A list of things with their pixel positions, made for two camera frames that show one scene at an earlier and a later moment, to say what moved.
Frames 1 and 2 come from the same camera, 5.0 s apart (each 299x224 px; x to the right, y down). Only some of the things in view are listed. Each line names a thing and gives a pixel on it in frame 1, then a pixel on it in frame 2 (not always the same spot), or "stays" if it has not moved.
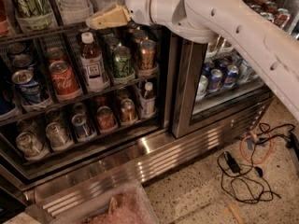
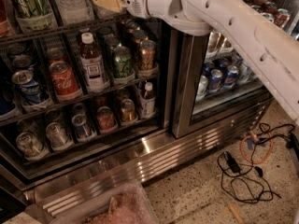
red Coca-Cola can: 64,81 stays
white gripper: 138,2 -> 135,1
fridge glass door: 215,81 stays
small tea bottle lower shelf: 148,102 stays
